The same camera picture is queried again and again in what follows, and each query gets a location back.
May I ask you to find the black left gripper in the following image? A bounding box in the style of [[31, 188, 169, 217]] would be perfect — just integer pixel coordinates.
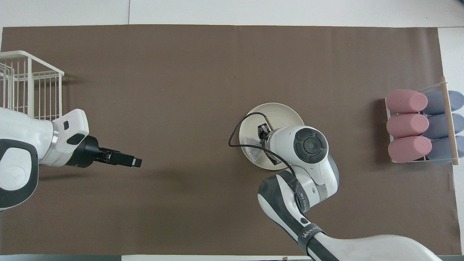
[[67, 136, 142, 168]]

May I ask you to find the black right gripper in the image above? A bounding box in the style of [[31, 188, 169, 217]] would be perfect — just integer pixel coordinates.
[[257, 123, 273, 145]]

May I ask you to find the clear plastic item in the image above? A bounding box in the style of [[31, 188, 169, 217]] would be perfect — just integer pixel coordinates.
[[243, 137, 264, 163]]

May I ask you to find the cream round plate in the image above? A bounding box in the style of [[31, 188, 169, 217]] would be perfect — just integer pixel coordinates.
[[239, 103, 305, 170]]

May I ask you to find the brown paper table mat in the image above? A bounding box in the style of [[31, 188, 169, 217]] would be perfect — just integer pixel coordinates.
[[0, 24, 463, 256]]

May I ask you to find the pink plastic cup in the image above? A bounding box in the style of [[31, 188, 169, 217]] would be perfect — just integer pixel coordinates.
[[388, 136, 432, 163], [386, 113, 429, 138], [385, 90, 428, 114]]

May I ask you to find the blue plastic cup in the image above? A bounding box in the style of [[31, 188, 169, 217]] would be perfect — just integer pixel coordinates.
[[423, 114, 464, 140], [423, 91, 464, 115], [426, 136, 464, 165]]

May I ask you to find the white cup holder rack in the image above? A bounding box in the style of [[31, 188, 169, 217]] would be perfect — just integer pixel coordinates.
[[384, 76, 464, 166]]

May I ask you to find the white wire dish rack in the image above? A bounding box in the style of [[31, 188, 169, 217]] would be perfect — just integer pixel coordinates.
[[0, 51, 65, 121]]

